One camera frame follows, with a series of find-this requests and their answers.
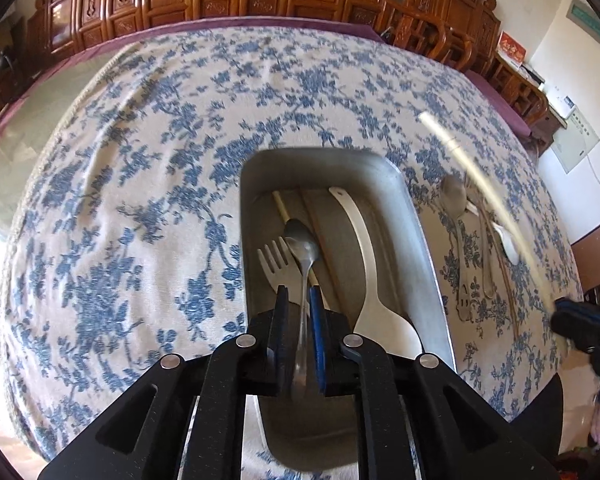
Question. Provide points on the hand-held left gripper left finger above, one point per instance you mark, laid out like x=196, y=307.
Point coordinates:
x=281, y=325

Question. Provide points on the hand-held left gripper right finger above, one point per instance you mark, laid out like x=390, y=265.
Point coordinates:
x=317, y=325

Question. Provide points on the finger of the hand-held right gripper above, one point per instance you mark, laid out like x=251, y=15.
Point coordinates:
x=575, y=306
x=575, y=330

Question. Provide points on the white plastic fork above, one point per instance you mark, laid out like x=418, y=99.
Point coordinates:
x=275, y=272

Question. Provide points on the white plastic spoon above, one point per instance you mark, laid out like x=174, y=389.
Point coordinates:
x=367, y=270
x=509, y=247

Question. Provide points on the metal spoon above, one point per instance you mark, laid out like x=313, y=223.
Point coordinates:
x=452, y=195
x=302, y=245

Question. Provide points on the pale chopstick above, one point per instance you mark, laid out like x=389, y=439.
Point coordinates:
x=283, y=212
x=460, y=150

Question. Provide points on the rectangular metal tray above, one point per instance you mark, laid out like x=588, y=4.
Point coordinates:
x=412, y=250

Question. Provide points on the dark chopstick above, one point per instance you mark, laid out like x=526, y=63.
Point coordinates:
x=507, y=300

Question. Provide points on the metal fork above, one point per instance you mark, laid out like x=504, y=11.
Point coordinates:
x=486, y=265

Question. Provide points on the white electrical panel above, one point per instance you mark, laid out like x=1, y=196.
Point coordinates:
x=575, y=140

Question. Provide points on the wooden side table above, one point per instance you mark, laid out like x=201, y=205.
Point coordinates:
x=552, y=127

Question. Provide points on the white tabletop device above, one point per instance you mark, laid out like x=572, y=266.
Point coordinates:
x=564, y=105

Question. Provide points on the blue floral tablecloth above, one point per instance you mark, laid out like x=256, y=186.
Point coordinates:
x=130, y=160

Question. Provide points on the red printed card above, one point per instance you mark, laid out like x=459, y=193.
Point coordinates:
x=511, y=50

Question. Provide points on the carved wooden armchair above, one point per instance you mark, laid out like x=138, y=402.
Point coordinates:
x=455, y=5

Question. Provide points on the green framed wall box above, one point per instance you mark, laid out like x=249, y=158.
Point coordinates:
x=587, y=20

